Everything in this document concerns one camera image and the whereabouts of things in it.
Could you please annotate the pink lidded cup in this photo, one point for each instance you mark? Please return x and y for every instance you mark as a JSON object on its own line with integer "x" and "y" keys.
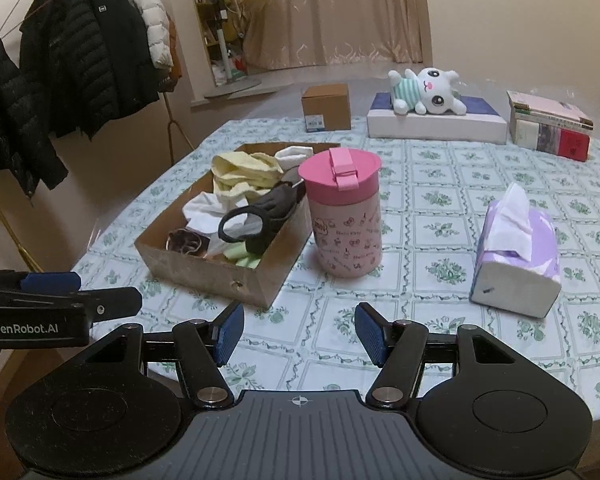
{"x": 345, "y": 230}

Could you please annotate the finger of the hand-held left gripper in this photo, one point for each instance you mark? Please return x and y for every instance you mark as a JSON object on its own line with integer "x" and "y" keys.
{"x": 115, "y": 302}
{"x": 50, "y": 282}

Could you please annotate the black puffer jacket white print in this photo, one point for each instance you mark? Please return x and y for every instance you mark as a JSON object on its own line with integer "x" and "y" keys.
{"x": 10, "y": 125}

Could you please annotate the white flat box blue top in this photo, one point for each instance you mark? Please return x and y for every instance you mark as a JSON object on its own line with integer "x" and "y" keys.
{"x": 430, "y": 130}

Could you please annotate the brown velvet scrunchie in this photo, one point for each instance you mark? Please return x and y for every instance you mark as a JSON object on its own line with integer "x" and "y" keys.
{"x": 185, "y": 241}

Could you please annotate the black quilted puffer jacket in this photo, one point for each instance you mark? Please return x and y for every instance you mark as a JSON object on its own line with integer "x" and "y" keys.
{"x": 65, "y": 60}

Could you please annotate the black face mask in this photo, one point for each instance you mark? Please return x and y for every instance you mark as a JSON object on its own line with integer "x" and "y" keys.
{"x": 275, "y": 210}

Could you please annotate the pale yellow sock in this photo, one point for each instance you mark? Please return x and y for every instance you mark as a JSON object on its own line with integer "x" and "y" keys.
{"x": 235, "y": 195}
{"x": 245, "y": 167}

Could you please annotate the light green cloth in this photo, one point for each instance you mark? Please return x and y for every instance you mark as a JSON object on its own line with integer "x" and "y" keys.
{"x": 242, "y": 257}

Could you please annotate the white sock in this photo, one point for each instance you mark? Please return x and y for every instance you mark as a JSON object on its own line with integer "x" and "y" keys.
{"x": 292, "y": 156}

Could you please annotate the green floral tablecloth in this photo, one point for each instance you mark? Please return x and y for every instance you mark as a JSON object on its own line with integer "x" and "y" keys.
{"x": 430, "y": 200}

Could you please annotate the gold metal clothes rack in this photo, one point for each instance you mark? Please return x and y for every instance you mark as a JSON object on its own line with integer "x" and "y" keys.
{"x": 170, "y": 130}

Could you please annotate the purple tissue pack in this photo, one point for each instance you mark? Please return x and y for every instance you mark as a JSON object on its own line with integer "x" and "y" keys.
{"x": 520, "y": 285}

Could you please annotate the small closed cardboard box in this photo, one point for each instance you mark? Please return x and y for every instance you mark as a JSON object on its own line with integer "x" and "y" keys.
{"x": 330, "y": 105}

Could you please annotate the brown jacket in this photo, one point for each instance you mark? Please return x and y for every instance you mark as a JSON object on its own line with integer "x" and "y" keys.
{"x": 174, "y": 70}

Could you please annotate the black jacket white label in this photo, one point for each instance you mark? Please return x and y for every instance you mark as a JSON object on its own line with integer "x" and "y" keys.
{"x": 120, "y": 50}

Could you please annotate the beige patterned curtain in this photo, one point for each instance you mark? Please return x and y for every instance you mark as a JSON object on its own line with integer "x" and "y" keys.
{"x": 340, "y": 10}

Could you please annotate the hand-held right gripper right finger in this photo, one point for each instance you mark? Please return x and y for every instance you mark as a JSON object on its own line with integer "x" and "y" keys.
{"x": 371, "y": 335}

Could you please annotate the thin white book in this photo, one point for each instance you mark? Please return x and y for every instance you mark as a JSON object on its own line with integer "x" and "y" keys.
{"x": 555, "y": 122}

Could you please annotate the white bunny plush toy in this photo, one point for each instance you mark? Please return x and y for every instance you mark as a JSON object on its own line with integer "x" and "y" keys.
{"x": 435, "y": 92}

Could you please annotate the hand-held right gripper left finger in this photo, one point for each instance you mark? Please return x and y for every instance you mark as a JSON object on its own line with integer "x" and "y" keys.
{"x": 228, "y": 335}

